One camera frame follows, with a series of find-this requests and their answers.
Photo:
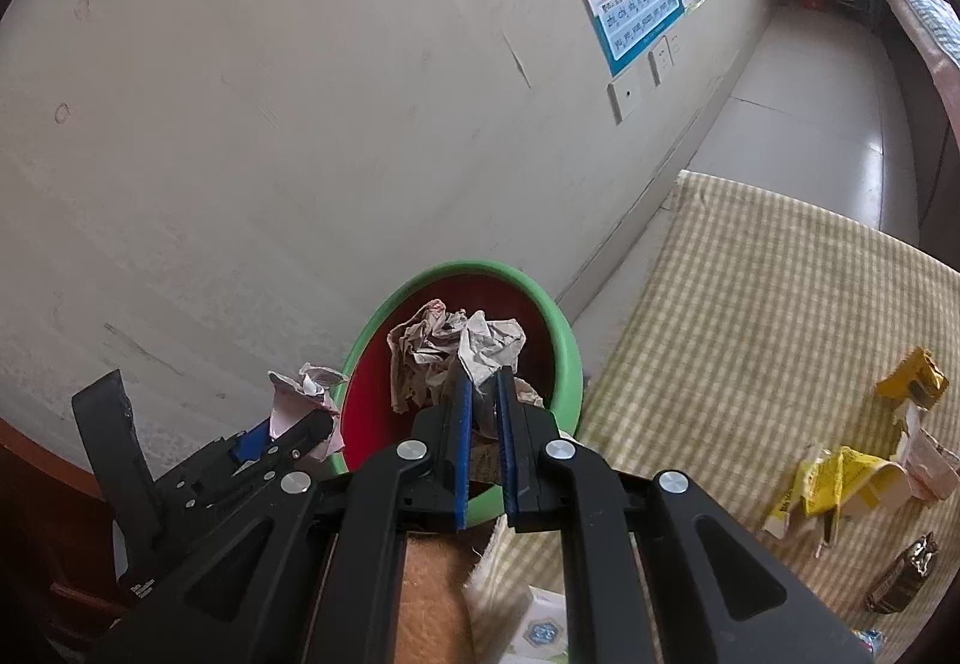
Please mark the light blue foil bag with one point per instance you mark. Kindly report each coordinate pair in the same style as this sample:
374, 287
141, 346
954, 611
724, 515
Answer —
872, 639

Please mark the brown dark snack packet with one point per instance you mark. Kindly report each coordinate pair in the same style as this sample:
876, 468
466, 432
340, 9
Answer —
895, 589

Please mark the beige checkered table cloth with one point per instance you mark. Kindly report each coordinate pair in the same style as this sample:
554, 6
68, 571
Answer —
761, 332

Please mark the white wall socket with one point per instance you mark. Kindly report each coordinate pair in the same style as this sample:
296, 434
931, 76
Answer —
660, 60

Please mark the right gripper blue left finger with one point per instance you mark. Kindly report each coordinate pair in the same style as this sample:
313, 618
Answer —
361, 522

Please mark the yellow brown snack wrapper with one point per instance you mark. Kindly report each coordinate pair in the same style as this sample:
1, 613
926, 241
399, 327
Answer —
917, 378

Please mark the small pink paper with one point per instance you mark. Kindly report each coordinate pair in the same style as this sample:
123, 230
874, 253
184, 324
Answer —
312, 388

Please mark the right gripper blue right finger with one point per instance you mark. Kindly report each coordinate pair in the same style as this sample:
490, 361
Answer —
655, 569

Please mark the green red trash bin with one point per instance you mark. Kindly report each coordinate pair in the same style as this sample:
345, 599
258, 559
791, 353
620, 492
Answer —
550, 371

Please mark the white wall switch plate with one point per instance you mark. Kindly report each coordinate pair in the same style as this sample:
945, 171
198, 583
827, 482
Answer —
625, 92

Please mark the white pink paper scrap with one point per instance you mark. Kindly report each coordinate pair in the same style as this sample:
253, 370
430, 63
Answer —
932, 470

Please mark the yellow paper packet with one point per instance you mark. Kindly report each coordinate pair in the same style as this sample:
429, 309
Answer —
832, 487

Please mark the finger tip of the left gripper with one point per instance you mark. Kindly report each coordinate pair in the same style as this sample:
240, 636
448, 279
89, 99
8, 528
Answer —
257, 451

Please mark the orange plush towel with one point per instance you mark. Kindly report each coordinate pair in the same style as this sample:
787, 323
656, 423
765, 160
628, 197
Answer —
433, 623

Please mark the bed with plaid quilt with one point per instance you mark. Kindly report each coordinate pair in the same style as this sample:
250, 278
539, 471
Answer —
932, 26

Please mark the white blue box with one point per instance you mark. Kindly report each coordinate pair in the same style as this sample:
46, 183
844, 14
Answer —
540, 631

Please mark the printed paper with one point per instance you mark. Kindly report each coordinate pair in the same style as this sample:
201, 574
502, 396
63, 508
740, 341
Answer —
426, 349

